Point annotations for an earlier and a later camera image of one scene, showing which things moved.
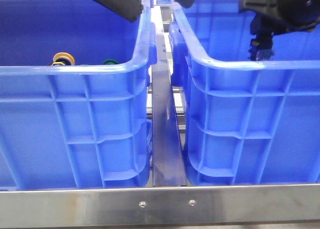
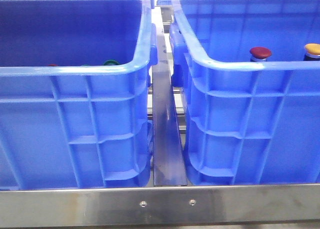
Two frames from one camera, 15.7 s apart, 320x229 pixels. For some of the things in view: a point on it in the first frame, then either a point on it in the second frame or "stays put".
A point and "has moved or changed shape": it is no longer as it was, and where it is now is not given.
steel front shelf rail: [286, 204] stays put
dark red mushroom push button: [262, 46] has moved or changed shape
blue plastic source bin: [75, 109] stays put
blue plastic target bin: [246, 121] stays put
